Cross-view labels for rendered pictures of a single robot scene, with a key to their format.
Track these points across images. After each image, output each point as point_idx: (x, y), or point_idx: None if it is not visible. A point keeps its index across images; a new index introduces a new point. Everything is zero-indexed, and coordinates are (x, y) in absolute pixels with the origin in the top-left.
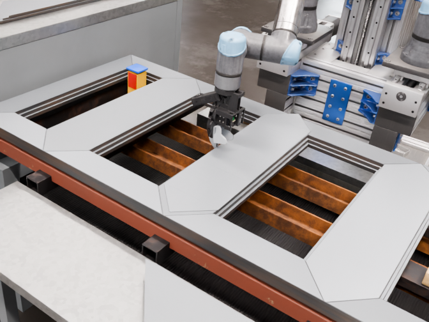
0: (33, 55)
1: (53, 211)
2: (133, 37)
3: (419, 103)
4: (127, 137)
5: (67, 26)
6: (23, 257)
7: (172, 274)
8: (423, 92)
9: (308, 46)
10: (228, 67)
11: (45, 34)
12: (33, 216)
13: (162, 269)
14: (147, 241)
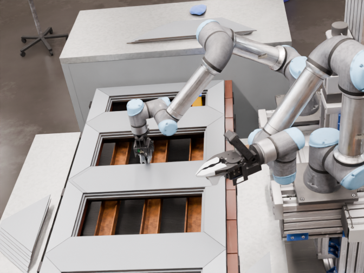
0: (141, 65)
1: (69, 154)
2: (231, 67)
3: (274, 209)
4: (129, 134)
5: (167, 53)
6: (34, 166)
7: (45, 206)
8: (278, 203)
9: (300, 125)
10: (129, 120)
11: (149, 56)
12: (61, 151)
13: (47, 202)
14: (65, 188)
